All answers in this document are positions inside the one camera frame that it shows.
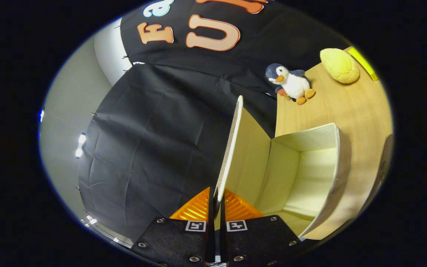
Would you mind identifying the yellow book with red circle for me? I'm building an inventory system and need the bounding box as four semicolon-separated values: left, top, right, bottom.
348;46;379;82

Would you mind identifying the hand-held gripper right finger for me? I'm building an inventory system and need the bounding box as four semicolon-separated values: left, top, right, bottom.
219;188;308;267

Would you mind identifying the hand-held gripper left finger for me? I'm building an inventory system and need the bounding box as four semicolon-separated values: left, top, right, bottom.
129;187;215;267

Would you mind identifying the yellow round plush bun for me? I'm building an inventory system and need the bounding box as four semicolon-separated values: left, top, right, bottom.
320;48;360;85

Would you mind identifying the beige fabric storage box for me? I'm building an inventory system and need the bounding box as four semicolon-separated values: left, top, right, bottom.
213;95;352;241

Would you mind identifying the penguin plush toy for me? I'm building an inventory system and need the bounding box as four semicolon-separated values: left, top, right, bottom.
265;63;316;106

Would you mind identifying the ceiling light panel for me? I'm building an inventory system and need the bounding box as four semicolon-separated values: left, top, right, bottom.
75;133;87;158

